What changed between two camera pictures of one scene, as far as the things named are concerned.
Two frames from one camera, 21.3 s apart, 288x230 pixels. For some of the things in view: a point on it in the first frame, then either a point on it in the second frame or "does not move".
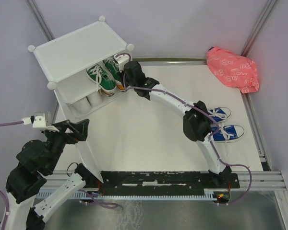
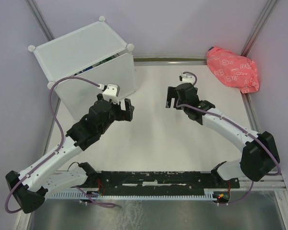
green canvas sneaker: (112, 65) -> (110, 58)
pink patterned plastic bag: (233, 70) does not move
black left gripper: (82, 127) -> (126, 115)
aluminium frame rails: (248, 180) does not move
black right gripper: (122, 73) -> (172, 93)
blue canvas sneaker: (220, 114) -> (84, 70)
